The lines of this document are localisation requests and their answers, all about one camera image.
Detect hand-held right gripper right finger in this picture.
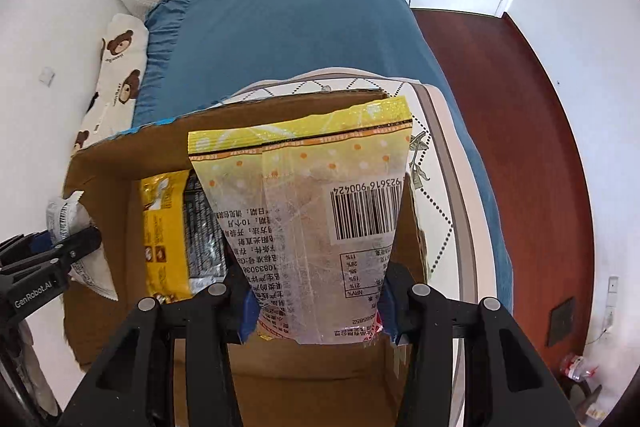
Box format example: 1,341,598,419
377,261,583,427

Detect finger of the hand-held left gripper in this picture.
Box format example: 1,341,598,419
0,226,103,288
0,232,53,264

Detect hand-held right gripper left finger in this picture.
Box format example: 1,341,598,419
60,274,258,427

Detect white snack packet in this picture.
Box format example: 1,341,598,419
46,189,120,303

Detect yellow black snack packet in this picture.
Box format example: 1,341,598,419
139,171,236,305

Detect yellow clear snack packet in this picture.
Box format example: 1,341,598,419
187,96,415,347

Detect printed cardboard box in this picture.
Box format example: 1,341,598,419
61,88,430,427

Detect white diamond pattern tablecloth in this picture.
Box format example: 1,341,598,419
220,67,483,427

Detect bear print pillow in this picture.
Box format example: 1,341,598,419
70,13,150,156

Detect clear plastic bottle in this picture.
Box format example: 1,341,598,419
557,353,598,380

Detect blue bed sheet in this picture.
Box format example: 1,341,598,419
131,0,515,310

